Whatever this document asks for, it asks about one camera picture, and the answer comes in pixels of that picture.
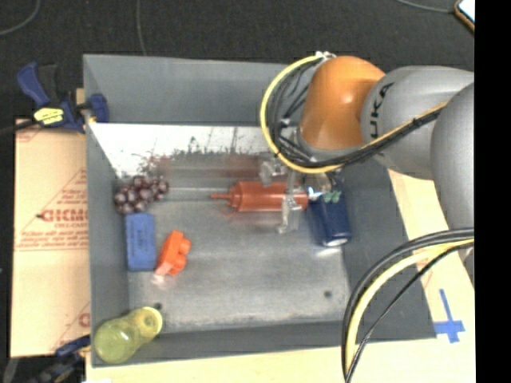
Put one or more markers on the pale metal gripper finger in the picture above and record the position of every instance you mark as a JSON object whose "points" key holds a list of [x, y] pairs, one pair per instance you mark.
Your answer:
{"points": [[273, 172], [289, 218]]}

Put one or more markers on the red-brown squeeze bottle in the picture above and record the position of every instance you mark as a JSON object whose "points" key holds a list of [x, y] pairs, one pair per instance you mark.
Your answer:
{"points": [[255, 196]]}

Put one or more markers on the dark blue can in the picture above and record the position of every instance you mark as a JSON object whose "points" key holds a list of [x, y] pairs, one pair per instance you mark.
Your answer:
{"points": [[331, 222]]}

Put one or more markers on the grey metal bin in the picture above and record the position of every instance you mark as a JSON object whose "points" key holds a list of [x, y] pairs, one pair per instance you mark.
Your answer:
{"points": [[239, 261]]}

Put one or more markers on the orange toy building block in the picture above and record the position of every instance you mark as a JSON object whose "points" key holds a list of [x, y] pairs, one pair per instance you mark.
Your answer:
{"points": [[173, 251]]}

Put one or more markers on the purple toy grape bunch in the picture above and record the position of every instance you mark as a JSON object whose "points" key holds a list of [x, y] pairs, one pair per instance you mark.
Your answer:
{"points": [[139, 196]]}

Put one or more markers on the blue sponge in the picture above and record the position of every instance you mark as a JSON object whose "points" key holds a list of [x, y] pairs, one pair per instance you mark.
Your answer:
{"points": [[139, 242]]}

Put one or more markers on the yellow-green plastic bottle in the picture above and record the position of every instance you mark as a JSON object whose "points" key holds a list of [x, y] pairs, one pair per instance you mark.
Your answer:
{"points": [[120, 339]]}

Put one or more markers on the brown cardboard board, red print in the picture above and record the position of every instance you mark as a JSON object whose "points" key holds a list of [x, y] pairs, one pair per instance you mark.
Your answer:
{"points": [[48, 230]]}

